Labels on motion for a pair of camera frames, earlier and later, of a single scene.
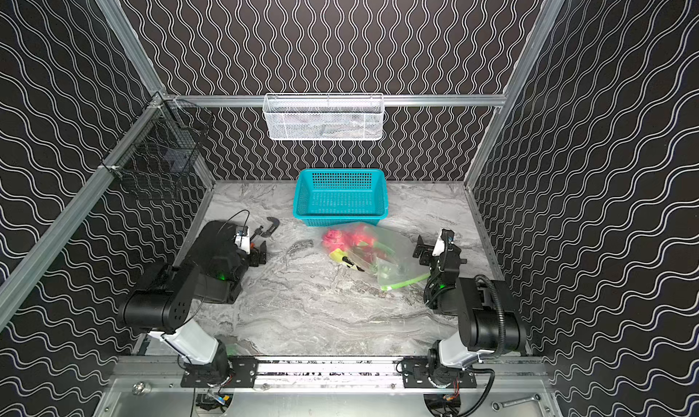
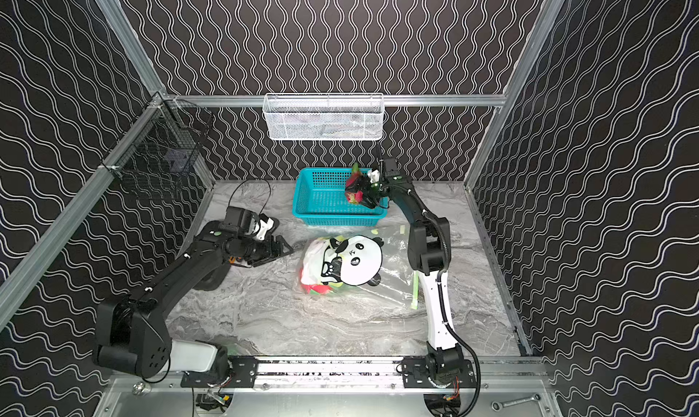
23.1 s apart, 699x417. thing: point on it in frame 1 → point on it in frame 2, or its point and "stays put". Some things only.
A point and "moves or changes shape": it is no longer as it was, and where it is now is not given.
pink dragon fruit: [333, 239] → [354, 197]
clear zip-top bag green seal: [384, 255] moves or changes shape
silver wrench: [497, 405] stays put
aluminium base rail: [319, 375] stays put
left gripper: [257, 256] stays put
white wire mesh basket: [323, 116] stays put
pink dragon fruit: [354, 236] → [314, 289]
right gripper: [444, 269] → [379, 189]
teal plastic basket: [326, 197] stays put
